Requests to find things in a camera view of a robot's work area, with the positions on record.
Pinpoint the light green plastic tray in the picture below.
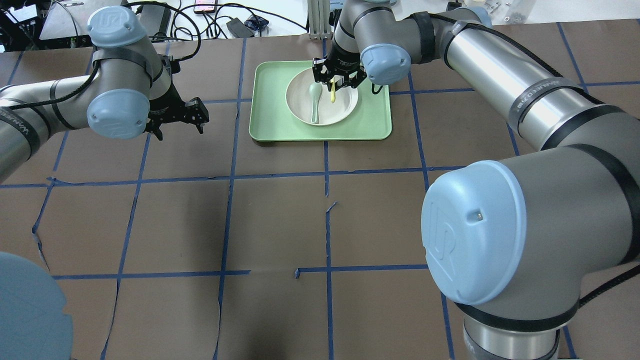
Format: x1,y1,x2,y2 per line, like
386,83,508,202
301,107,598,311
248,61,393,142

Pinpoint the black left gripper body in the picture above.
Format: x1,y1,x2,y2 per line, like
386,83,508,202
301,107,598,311
323,40,365,80

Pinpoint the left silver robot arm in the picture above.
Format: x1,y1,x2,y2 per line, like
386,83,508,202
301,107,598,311
1,88,334,360

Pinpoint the black power adapter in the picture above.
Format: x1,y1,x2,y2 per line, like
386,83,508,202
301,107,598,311
226,17,255,39

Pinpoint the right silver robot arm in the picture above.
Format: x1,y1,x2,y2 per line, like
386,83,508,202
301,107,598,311
106,36,532,360

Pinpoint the yellow plastic fork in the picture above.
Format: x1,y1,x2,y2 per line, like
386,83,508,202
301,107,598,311
328,77,337,104

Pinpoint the black smartphone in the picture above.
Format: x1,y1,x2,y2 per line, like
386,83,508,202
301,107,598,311
193,0,219,14

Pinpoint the aluminium frame post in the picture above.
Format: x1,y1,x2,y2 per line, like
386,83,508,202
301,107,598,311
307,0,333,40

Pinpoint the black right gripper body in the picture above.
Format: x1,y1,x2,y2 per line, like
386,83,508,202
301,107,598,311
146,78,189,127

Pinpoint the cream round plate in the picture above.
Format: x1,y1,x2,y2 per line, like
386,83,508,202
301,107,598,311
285,69,359,126

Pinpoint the light green plastic spoon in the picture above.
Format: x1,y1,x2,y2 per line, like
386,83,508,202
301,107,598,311
308,82,323,125

